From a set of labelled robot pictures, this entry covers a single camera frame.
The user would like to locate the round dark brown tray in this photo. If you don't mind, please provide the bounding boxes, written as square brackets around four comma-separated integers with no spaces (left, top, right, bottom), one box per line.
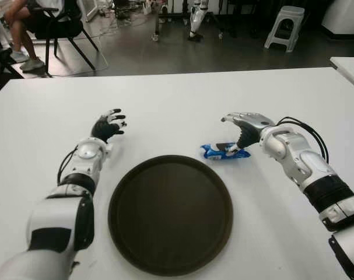
[108,154,234,277]

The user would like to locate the white cabinet with black base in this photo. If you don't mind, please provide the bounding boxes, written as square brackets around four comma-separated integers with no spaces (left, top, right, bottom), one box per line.
[322,0,354,39]

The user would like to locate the black wheeled stand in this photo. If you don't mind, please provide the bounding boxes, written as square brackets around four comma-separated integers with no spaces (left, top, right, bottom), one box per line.
[150,0,226,42]

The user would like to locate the seated person in shorts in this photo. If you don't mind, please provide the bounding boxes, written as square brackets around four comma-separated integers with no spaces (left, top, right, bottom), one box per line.
[3,0,62,72]

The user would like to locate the neighbouring white table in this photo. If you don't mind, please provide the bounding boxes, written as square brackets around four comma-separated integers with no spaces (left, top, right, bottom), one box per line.
[330,56,354,93]

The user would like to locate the white plastic stool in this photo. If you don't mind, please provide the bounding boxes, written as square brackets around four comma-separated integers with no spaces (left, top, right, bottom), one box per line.
[264,5,306,53]

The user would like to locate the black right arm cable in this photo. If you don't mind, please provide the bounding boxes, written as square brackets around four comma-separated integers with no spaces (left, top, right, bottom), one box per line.
[274,116,331,165]

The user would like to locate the blue Oreo packet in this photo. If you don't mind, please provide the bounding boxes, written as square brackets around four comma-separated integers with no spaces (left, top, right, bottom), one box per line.
[200,142,251,162]

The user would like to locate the white framed board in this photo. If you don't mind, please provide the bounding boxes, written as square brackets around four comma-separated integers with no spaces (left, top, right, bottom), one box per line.
[82,0,99,23]

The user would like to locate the white humanoid robot leg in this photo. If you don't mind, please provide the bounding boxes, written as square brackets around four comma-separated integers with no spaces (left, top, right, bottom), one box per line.
[187,0,210,41]

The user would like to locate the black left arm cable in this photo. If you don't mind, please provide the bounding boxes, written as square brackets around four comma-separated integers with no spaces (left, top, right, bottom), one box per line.
[57,146,79,185]

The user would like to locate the cables on floor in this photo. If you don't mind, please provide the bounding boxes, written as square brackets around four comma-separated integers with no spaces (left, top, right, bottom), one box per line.
[89,4,159,40]

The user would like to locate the black chair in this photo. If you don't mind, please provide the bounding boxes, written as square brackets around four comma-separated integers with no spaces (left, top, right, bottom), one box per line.
[27,0,100,78]

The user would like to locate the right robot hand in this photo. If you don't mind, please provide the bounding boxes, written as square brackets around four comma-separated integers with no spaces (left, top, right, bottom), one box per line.
[220,111,276,155]

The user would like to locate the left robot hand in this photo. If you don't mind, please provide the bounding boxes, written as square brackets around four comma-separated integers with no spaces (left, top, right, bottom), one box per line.
[91,108,128,144]

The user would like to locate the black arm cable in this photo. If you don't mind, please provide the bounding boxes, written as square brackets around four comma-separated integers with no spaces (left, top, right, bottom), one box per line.
[274,116,331,165]
[57,146,79,185]

